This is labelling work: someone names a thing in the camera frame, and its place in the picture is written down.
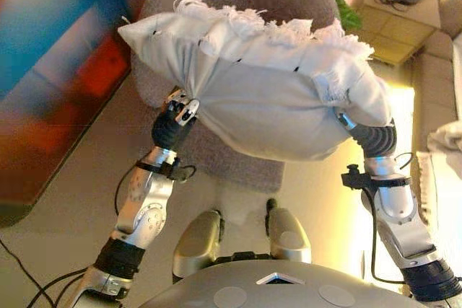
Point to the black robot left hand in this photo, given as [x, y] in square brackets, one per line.
[167, 131]

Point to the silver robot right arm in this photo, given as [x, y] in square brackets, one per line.
[400, 214]

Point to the green plant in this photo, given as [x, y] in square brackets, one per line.
[348, 16]

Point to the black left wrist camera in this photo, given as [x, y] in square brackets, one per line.
[171, 171]

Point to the white fringed cushion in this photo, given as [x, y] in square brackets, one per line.
[270, 113]

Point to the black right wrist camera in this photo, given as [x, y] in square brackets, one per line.
[352, 178]

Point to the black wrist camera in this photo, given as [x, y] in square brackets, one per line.
[171, 171]
[352, 178]

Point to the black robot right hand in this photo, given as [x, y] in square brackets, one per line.
[375, 140]

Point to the silver robot right leg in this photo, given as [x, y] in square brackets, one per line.
[288, 232]

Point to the wooden side table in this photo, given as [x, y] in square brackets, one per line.
[393, 34]

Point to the grey robot torso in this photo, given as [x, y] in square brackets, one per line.
[274, 297]

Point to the beige sofa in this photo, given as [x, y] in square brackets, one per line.
[431, 81]

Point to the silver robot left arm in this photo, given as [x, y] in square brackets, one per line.
[144, 210]

